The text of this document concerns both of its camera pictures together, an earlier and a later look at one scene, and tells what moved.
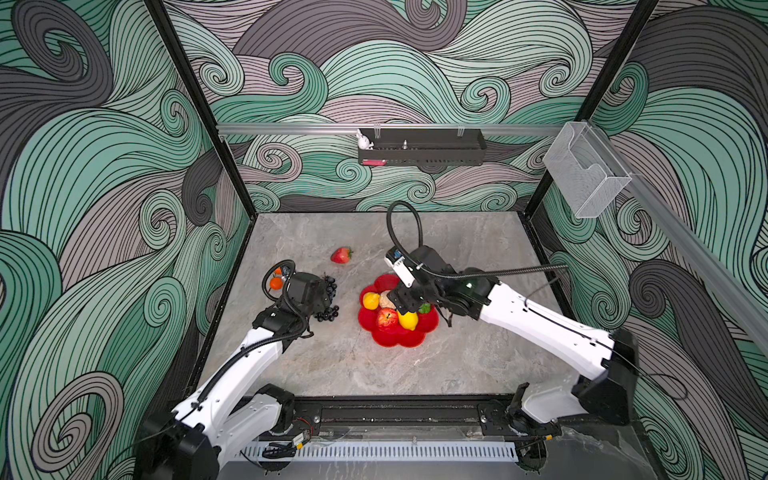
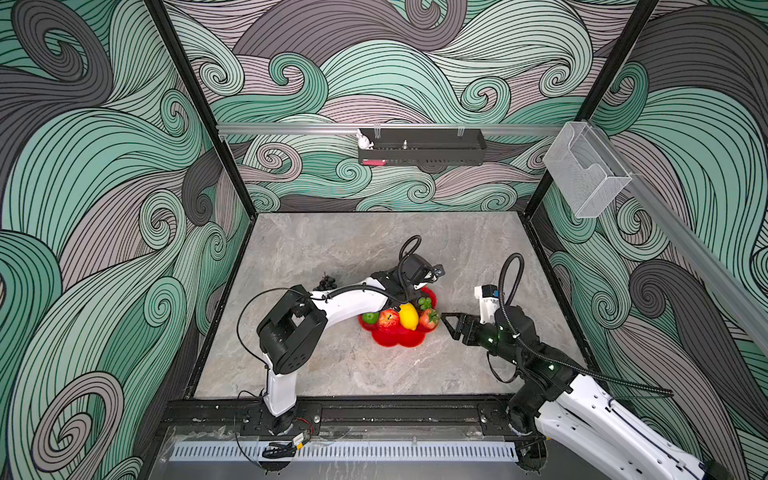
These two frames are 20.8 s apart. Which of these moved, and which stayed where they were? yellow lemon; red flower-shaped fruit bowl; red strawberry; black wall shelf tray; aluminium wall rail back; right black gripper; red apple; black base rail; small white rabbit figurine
Moved: red strawberry; right black gripper; red flower-shaped fruit bowl
Stayed: red apple; yellow lemon; black wall shelf tray; small white rabbit figurine; black base rail; aluminium wall rail back
